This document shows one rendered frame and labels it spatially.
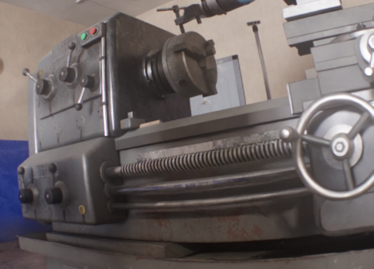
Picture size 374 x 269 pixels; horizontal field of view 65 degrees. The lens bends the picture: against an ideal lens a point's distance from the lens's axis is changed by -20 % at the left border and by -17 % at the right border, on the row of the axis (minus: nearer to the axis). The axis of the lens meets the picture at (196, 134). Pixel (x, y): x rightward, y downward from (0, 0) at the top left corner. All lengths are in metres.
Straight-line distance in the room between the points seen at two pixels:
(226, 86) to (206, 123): 3.61
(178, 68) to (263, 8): 3.59
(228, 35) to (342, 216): 4.25
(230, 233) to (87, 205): 0.45
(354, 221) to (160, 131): 0.66
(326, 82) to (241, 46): 3.98
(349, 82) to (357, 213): 0.27
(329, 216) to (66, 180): 0.84
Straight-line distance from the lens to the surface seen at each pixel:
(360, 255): 0.74
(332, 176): 0.72
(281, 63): 4.41
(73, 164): 1.13
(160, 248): 1.08
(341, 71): 0.72
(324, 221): 0.71
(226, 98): 4.56
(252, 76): 4.51
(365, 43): 0.67
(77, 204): 1.14
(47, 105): 1.50
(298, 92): 0.88
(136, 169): 1.03
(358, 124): 0.64
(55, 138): 1.45
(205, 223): 1.03
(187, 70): 1.21
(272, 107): 0.91
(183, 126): 1.02
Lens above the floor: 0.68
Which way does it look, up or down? 6 degrees up
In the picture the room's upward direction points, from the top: 7 degrees counter-clockwise
